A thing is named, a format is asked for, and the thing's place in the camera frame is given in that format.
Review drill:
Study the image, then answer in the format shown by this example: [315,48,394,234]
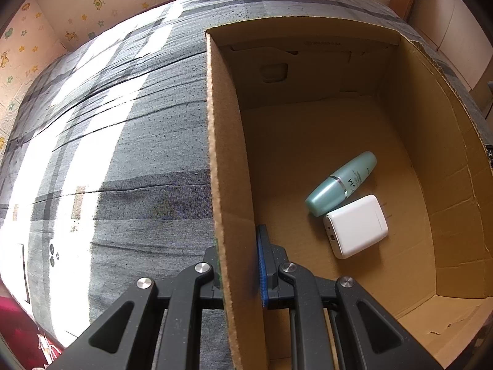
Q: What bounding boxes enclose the large white power adapter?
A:
[324,195,389,260]

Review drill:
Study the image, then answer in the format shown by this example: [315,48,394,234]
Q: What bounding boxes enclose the teal cosmetic bottle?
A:
[305,151,377,217]

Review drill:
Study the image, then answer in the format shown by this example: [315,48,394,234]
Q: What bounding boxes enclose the brown cardboard box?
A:
[206,17,492,369]

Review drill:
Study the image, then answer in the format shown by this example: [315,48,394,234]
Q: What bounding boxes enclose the grey plaid bed sheet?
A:
[1,0,489,369]

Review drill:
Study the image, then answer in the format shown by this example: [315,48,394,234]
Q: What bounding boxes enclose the beige cabinet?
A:
[409,0,492,113]

